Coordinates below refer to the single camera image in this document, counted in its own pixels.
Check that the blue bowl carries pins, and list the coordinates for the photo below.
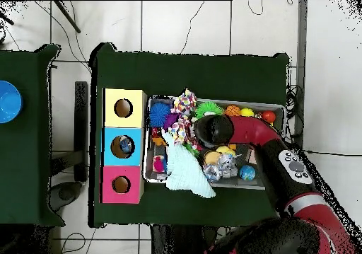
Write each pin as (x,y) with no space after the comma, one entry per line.
(8,101)

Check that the orange toy basketball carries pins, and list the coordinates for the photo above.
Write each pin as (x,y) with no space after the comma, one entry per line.
(232,111)

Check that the shallow clear mesh bin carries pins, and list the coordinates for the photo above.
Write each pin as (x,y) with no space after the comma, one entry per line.
(148,175)

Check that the small blue globe ball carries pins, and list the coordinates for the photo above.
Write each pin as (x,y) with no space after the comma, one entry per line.
(247,172)

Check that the yellow smiley ball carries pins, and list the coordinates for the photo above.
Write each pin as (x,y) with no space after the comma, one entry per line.
(247,112)

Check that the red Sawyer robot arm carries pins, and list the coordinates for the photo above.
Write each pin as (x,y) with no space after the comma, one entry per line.
(294,197)

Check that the mint green cloth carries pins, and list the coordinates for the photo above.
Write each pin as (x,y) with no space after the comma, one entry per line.
(186,175)

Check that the blue spiky ball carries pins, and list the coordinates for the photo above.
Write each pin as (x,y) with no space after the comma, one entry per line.
(160,114)

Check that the wooden box with three holes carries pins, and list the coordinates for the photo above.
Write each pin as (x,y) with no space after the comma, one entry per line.
(136,175)

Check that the purple spiky ball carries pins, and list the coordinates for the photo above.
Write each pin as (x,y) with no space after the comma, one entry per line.
(170,120)

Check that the colourful patterned cloth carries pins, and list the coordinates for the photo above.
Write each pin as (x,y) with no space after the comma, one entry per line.
(184,104)

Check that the small red ball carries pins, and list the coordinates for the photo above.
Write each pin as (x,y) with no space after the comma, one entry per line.
(268,116)

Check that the crushed clear water bottle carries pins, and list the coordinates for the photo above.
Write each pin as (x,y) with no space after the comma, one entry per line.
(223,166)
(125,146)

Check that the side table with green cloth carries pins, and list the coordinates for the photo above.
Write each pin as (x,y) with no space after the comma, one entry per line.
(37,152)

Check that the tan round bun toy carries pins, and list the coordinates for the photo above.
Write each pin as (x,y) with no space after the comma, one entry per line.
(211,158)

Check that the green spiky ball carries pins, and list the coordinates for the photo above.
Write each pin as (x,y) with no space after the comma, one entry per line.
(209,108)

